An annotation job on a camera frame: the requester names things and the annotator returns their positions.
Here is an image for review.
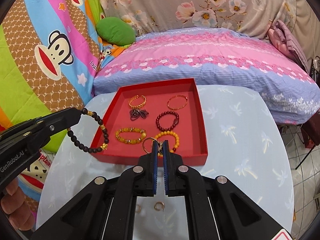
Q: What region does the gold ring with black flower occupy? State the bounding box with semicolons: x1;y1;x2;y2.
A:
141;137;165;156

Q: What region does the gold hoop earring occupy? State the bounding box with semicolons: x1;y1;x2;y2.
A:
153;201;165;212
135;204;142;213

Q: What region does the black bead gold charm bracelet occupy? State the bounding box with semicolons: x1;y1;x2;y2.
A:
66;107;110;155

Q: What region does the left hand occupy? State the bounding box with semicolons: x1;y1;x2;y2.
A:
1;178;35;231

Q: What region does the red shallow box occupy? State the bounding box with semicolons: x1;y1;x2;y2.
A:
93;79;208;166

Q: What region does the thin gold bangle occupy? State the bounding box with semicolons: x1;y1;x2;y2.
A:
167;95;188;111

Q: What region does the colourful monkey cartoon blanket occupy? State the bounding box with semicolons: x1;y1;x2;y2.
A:
0;0;133;205

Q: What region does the green cushion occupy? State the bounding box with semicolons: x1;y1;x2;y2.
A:
95;17;136;46

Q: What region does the pink blue floral pillow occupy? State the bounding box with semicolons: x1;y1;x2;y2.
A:
93;28;319;124

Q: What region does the pink quilted garment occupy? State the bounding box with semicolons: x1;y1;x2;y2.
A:
267;20;310;74

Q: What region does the yellow round bead bracelet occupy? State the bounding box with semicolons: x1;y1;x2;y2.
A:
152;130;181;153

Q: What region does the amber crystal bead bracelet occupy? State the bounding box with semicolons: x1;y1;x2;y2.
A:
114;127;148;145

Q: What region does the dark red bead bracelet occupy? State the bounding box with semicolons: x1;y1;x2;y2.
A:
155;110;180;132

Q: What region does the dark purple small-bead bracelet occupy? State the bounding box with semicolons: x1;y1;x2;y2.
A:
129;108;150;121

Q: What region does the gold woven cuff bracelet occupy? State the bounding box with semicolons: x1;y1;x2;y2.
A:
128;94;147;110

